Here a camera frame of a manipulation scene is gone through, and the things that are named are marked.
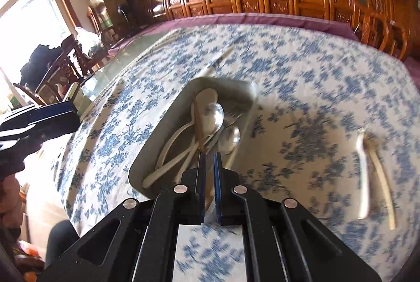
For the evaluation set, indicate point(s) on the metal spoon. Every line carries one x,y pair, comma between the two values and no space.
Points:
229,139
217,118

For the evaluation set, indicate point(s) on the wooden framed window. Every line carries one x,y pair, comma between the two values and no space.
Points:
29,16

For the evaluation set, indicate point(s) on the clear plastic bag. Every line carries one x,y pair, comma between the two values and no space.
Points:
88,42

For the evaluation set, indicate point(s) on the white slim utensil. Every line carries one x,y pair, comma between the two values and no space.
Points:
362,177

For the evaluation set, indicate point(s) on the beige plastic spoon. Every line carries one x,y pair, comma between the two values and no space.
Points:
206,96

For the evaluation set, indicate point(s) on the beige slim utensil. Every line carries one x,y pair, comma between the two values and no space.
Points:
382,183

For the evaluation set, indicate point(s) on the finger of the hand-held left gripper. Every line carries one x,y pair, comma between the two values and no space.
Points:
59,125
55,109

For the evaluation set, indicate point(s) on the person's dark trouser leg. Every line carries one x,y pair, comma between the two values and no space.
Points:
62,242

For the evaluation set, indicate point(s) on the white plastic spoon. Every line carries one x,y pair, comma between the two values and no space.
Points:
154,178

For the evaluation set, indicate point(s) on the purple tablecloth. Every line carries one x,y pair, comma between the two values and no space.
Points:
262,18

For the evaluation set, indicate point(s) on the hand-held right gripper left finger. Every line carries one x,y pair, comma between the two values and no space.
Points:
200,196

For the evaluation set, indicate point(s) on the dark cloth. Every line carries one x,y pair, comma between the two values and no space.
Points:
39,63

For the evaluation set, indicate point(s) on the person's left forearm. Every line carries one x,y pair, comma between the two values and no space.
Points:
10,200

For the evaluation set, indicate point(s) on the grey rectangular tray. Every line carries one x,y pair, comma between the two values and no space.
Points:
242,98

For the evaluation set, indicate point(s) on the metal fork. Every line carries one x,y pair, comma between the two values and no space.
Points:
234,119

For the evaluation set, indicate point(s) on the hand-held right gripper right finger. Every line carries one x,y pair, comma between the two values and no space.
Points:
218,196

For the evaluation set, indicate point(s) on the dark cabinet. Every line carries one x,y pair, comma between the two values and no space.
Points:
129,13

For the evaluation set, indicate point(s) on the dark wooden side chair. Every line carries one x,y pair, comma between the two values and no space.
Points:
65,68
28,93

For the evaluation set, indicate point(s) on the blue floral tablecloth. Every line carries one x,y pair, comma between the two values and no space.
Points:
311,88

